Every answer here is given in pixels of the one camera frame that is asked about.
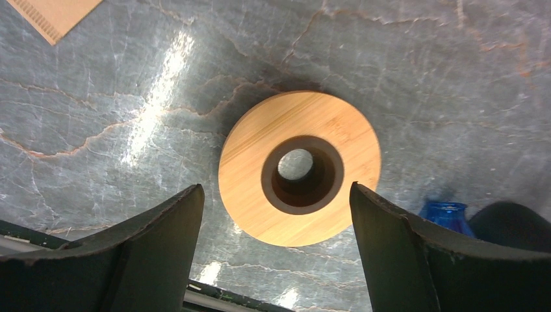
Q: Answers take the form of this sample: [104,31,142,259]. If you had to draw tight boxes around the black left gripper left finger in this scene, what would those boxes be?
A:
[1,185,205,311]

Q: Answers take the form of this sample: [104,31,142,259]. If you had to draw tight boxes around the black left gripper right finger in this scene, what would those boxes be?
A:
[350,183,550,311]

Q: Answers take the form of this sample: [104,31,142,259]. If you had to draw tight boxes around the blue ribbed dripper cone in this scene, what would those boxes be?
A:
[419,201,476,238]

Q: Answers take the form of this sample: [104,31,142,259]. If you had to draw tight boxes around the brown cardboard piece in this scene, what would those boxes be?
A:
[7,0,102,46]

